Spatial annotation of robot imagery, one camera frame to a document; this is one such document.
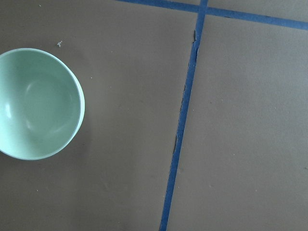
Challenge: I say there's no green bowl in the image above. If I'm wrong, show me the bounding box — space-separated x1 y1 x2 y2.
0 48 85 160

